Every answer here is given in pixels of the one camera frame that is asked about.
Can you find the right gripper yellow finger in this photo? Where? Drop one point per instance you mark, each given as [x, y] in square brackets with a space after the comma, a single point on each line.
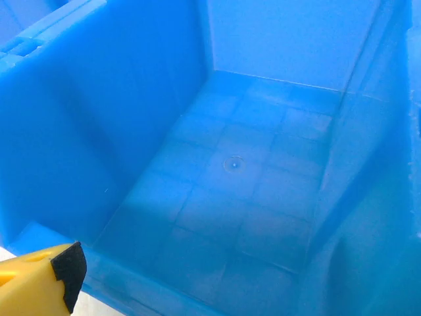
[29, 286]

